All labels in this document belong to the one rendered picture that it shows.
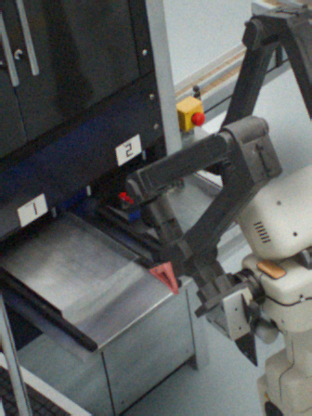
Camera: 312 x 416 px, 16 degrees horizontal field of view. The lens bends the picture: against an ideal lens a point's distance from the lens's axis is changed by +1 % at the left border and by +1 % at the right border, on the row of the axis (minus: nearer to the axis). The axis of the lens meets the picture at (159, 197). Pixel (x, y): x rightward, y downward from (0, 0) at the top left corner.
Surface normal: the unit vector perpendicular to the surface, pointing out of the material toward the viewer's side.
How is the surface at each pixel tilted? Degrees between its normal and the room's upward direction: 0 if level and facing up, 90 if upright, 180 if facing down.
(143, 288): 0
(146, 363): 90
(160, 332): 90
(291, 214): 48
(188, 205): 0
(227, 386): 0
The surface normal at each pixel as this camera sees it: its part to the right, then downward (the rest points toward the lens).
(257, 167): 0.52, -0.15
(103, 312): -0.11, -0.77
